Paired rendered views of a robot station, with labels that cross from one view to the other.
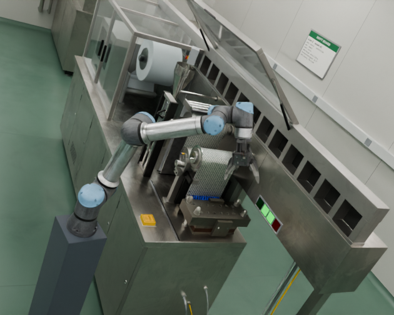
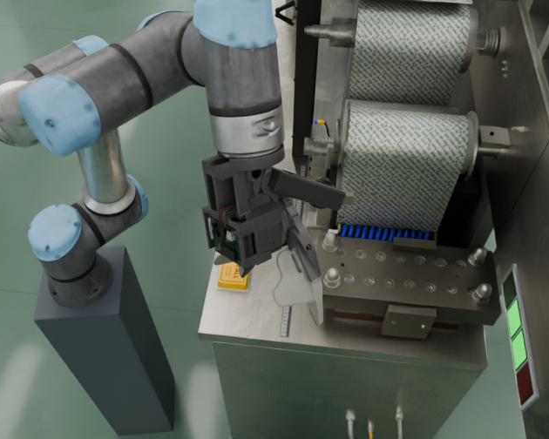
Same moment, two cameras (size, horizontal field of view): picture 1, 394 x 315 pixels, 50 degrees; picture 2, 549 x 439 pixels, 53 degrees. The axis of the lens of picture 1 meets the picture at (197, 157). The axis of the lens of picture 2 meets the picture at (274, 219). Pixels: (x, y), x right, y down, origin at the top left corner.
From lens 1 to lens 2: 150 cm
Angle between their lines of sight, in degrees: 40
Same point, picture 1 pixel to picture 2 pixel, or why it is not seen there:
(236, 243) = (451, 361)
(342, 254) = not seen: outside the picture
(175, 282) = (318, 398)
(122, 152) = not seen: hidden behind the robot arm
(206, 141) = (410, 82)
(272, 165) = not seen: outside the picture
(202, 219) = (344, 299)
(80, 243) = (61, 320)
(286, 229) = (544, 420)
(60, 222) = not seen: hidden behind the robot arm
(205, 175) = (372, 185)
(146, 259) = (223, 358)
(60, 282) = (74, 365)
